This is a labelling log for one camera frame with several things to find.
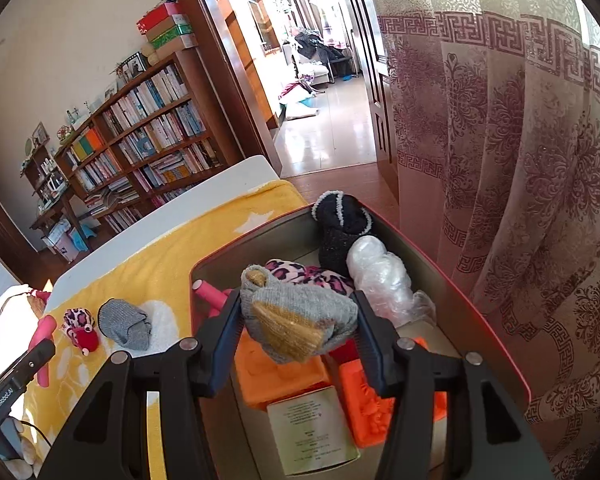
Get red tin box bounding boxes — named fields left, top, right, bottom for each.
left=190, top=206, right=554, bottom=479

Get purple patterned curtain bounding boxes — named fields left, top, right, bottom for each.
left=373, top=0, right=600, bottom=479

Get large wooden bookshelf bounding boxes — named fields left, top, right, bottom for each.
left=55, top=49, right=244, bottom=234

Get orange foam cube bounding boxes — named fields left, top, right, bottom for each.
left=234, top=330, right=332, bottom=411

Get large leopard print fuzzy sock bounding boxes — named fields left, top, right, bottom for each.
left=265, top=259, right=354, bottom=296

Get brown wooden door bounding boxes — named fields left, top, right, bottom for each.
left=344, top=0, right=399, bottom=198

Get grey knit sock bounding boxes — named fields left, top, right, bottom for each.
left=97, top=298, right=151, bottom=350

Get pink knotted foam tube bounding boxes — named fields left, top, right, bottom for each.
left=27, top=315, right=57, bottom=388
left=192, top=280, right=230, bottom=318

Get small wooden side shelf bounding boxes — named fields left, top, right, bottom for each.
left=20, top=136, right=91, bottom=252

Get stacked gift boxes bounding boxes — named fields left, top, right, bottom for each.
left=136, top=0, right=197, bottom=65

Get clear plastic bag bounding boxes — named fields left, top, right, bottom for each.
left=347, top=235, right=437, bottom=328

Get yellow patterned towel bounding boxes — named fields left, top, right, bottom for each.
left=24, top=180, right=307, bottom=479

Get green yellow small carton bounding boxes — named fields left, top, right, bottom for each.
left=266, top=386, right=361, bottom=477

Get black fuzzy sock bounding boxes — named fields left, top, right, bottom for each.
left=311, top=190, right=373, bottom=278

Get grey tan sock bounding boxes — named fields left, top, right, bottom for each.
left=240, top=264, right=358, bottom=364

